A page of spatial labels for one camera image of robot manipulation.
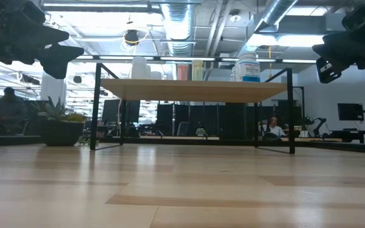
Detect red transparent pill bottle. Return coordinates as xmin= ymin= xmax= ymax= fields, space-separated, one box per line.
xmin=177 ymin=64 xmax=189 ymax=81

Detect wooden shelf black metal legs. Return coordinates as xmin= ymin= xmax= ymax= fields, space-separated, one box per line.
xmin=89 ymin=62 xmax=297 ymax=155

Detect white building pillar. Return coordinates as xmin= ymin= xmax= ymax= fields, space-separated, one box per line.
xmin=41 ymin=71 xmax=68 ymax=105

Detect black background monitor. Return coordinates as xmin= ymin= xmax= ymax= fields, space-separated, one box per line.
xmin=337 ymin=103 xmax=365 ymax=122

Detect person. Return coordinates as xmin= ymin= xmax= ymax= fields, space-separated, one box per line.
xmin=0 ymin=87 xmax=29 ymax=136
xmin=260 ymin=115 xmax=287 ymax=140

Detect dark background desk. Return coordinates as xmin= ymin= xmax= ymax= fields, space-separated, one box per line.
xmin=330 ymin=128 xmax=365 ymax=144

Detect succulent plant in black pot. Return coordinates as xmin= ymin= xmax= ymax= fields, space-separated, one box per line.
xmin=30 ymin=96 xmax=88 ymax=147

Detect black office monitor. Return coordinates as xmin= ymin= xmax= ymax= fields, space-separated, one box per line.
xmin=125 ymin=99 xmax=141 ymax=124
xmin=101 ymin=99 xmax=122 ymax=125

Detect black office partition panels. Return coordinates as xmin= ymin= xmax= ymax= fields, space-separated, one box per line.
xmin=156 ymin=103 xmax=193 ymax=137

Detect grey office chair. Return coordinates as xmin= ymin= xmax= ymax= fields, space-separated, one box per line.
xmin=176 ymin=122 xmax=189 ymax=137

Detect silver smooth ventilation duct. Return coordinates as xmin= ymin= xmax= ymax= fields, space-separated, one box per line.
xmin=247 ymin=0 xmax=300 ymax=37

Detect black ceiling device yellow cable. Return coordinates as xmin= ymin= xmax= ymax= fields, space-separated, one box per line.
xmin=124 ymin=28 xmax=141 ymax=47

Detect silver ribbed ventilation duct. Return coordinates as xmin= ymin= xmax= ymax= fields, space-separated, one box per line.
xmin=160 ymin=0 xmax=199 ymax=80

